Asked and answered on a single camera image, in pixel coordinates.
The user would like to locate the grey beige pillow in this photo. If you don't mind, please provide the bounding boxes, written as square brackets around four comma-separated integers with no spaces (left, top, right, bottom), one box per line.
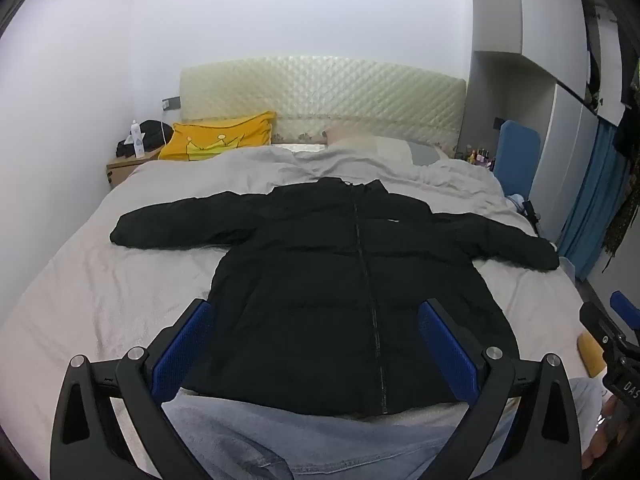
[322,122,451,167]

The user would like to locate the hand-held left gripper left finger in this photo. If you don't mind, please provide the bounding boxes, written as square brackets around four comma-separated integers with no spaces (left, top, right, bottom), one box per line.
[50,298,213,480]

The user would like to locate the group of small bottles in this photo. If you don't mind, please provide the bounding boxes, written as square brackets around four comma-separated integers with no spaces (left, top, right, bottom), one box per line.
[462,144,497,167]

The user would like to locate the white wardrobe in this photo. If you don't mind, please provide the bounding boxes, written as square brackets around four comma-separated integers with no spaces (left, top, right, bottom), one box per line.
[472,0,628,248]

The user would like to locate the black puffer jacket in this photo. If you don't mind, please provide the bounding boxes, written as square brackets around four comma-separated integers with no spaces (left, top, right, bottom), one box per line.
[109,176,561,418]

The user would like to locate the person's blue jeans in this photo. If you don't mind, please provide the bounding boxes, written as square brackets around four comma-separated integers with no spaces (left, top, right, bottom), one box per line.
[162,377,603,480]

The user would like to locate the cream quilted headboard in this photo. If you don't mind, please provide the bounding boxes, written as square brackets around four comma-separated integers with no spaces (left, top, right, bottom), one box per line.
[178,56,468,158]

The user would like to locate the tan board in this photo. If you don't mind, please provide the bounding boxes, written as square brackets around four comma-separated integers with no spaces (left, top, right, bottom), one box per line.
[576,332,610,380]

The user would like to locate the yellow pillow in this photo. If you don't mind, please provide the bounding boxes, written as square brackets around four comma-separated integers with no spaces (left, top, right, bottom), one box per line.
[158,111,277,162]

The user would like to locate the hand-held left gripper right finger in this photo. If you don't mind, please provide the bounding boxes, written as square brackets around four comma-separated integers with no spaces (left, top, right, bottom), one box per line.
[417,298,583,480]

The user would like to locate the person's right hand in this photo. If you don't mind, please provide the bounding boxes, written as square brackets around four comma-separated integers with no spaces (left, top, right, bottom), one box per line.
[584,394,628,472]

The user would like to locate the black bag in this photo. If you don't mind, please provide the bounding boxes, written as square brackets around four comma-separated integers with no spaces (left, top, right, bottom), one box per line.
[116,120,174,159]

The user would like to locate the hanging dark clothes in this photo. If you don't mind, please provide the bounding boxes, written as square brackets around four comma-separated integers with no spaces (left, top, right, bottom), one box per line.
[585,10,640,271]

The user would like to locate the blue chair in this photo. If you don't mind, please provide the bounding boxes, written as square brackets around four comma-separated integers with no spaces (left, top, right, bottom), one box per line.
[491,120,543,237]

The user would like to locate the blue curtain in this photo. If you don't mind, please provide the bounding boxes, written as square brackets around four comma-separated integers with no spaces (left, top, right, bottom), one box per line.
[556,119,632,282]

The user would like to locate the white bottle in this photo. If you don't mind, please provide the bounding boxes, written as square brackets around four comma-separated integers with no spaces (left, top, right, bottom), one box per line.
[125,120,146,159]

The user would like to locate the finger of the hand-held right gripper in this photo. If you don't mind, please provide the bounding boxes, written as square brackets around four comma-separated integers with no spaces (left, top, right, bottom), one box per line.
[610,290,640,332]

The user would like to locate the wooden nightstand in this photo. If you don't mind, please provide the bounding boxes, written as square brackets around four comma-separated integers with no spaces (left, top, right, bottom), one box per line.
[105,147,163,192]

